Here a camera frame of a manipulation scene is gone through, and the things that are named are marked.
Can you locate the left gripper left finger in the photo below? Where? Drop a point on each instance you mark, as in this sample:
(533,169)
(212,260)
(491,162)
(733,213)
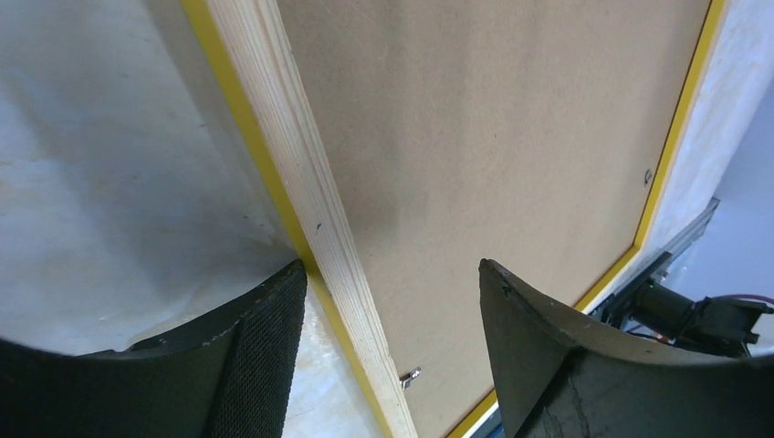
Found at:
(227,373)

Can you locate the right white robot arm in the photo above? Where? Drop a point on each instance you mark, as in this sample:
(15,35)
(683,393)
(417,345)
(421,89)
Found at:
(720,326)

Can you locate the yellow wooden picture frame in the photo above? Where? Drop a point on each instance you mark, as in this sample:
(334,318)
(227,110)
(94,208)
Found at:
(249,51)

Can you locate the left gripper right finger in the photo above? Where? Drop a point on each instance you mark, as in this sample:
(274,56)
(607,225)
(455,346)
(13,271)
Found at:
(560,373)

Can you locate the brown cardboard backing board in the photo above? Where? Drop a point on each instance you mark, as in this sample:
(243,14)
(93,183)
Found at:
(518,131)

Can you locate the metal frame retaining clip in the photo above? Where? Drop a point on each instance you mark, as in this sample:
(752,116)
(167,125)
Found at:
(409,377)

